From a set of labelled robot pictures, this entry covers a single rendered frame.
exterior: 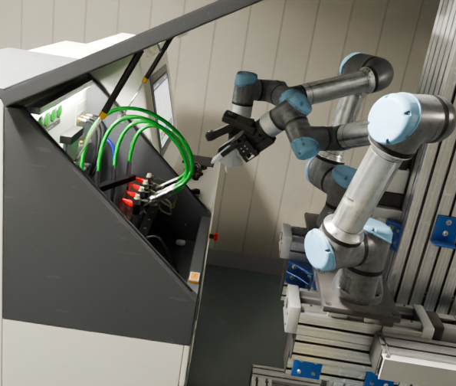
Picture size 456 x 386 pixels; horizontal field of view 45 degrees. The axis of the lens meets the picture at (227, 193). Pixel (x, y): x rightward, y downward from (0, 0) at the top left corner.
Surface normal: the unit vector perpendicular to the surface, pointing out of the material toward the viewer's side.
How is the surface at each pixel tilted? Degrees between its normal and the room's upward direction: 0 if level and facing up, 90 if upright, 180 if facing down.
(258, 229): 90
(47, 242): 90
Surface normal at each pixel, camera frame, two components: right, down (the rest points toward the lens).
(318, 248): -0.89, 0.15
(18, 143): -0.04, 0.34
